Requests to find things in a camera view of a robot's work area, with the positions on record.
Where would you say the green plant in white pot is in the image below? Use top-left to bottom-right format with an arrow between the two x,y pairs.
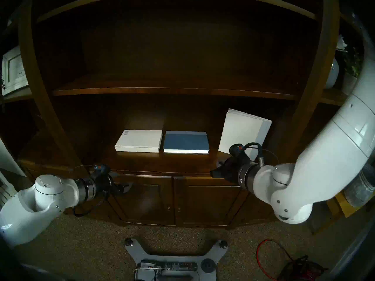
341,48 -> 363,95

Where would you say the white book with barcode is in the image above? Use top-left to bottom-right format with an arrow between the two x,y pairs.
115,130 -> 163,153

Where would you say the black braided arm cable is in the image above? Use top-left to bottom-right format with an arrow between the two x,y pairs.
72,193 -> 110,217
243,142 -> 265,167

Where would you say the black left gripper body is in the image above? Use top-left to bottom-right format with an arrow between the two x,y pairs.
95,176 -> 123,198

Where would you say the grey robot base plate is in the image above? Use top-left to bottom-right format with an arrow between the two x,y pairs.
124,237 -> 228,281

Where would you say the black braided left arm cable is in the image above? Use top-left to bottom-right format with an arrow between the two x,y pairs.
72,193 -> 110,217

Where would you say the translucent ribbed plastic jar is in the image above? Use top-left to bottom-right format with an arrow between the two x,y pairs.
344,163 -> 375,208

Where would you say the white vase with white flower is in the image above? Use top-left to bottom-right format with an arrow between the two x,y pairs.
325,35 -> 349,89

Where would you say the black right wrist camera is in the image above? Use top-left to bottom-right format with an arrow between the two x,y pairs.
229,143 -> 249,159

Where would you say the white framed certificate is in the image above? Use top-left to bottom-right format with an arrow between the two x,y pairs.
1,46 -> 29,96

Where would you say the dark wooden bookshelf cabinet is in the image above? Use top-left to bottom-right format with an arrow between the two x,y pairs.
0,0 -> 375,228

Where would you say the blue cover book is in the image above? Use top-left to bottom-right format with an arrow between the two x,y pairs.
163,131 -> 210,154

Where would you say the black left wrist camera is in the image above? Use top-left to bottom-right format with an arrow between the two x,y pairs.
92,164 -> 111,179

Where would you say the large white book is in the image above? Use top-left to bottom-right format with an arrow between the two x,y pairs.
218,108 -> 272,160

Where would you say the dark hanging bead plant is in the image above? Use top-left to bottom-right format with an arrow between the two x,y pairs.
0,74 -> 6,111

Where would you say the red cable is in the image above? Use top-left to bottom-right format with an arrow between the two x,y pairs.
256,239 -> 293,281

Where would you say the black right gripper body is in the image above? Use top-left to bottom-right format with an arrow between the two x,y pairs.
224,157 -> 249,186

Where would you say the white slatted chair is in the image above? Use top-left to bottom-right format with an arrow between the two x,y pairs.
0,169 -> 16,208

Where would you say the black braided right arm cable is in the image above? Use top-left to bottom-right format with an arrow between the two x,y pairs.
243,142 -> 265,167

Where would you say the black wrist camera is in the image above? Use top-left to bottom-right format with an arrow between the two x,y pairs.
229,143 -> 249,159
92,164 -> 111,179

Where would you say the thin grey camera wire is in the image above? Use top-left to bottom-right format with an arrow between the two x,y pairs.
69,165 -> 96,178

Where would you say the light wooden side table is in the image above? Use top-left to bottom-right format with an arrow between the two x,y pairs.
312,190 -> 375,235

